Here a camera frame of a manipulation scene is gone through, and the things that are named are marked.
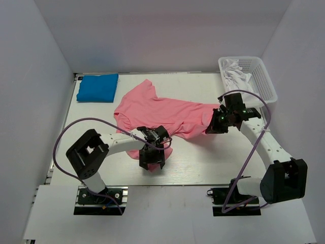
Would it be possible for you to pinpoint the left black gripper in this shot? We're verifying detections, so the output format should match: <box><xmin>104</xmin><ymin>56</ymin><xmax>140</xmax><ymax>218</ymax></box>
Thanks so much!
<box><xmin>139</xmin><ymin>143</ymin><xmax>165</xmax><ymax>169</ymax></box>

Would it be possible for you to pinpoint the pink t shirt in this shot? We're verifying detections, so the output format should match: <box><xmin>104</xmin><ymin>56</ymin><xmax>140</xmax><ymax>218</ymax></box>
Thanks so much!
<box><xmin>113</xmin><ymin>79</ymin><xmax>221</xmax><ymax>173</ymax></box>

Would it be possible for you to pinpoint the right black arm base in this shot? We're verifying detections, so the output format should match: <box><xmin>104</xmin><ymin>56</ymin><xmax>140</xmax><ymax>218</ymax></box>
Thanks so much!
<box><xmin>207</xmin><ymin>179</ymin><xmax>261</xmax><ymax>217</ymax></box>

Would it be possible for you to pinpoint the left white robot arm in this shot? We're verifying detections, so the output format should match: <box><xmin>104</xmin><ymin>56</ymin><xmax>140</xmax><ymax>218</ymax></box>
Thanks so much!
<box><xmin>66</xmin><ymin>126</ymin><xmax>170</xmax><ymax>203</ymax></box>

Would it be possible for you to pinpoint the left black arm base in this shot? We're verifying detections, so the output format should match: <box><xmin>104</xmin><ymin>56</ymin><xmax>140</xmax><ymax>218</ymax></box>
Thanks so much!
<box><xmin>74</xmin><ymin>187</ymin><xmax>128</xmax><ymax>216</ymax></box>

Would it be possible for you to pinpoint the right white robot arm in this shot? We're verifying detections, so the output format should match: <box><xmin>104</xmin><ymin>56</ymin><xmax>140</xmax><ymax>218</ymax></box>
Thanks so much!
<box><xmin>205</xmin><ymin>89</ymin><xmax>308</xmax><ymax>206</ymax></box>

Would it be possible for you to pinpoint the white crumpled t shirt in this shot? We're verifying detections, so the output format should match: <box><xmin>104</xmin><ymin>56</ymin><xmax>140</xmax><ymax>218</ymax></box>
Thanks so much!
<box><xmin>220</xmin><ymin>58</ymin><xmax>258</xmax><ymax>95</ymax></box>

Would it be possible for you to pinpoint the white plastic basket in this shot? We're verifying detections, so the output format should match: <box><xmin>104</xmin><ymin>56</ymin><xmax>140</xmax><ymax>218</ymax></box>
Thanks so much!
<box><xmin>218</xmin><ymin>56</ymin><xmax>277</xmax><ymax>108</ymax></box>

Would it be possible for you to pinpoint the folded blue t shirt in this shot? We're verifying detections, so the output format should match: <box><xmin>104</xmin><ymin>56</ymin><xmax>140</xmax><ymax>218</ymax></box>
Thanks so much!
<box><xmin>76</xmin><ymin>73</ymin><xmax>119</xmax><ymax>103</ymax></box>

